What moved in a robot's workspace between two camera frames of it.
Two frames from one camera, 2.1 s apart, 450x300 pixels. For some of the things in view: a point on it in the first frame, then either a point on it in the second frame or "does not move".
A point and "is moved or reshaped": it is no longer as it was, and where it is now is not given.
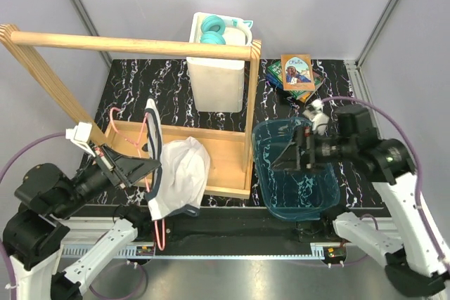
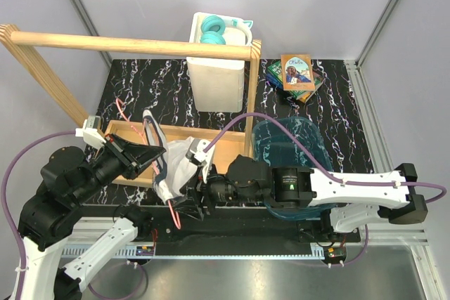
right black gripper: (291, 157) → (192, 206)
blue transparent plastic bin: (292, 194) does not move
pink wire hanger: (138, 145) → (142, 129)
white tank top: (181, 187) is moved or reshaped
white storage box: (219, 84) does not move
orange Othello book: (297, 73) does not move
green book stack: (275, 76) does not move
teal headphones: (213, 28) does not move
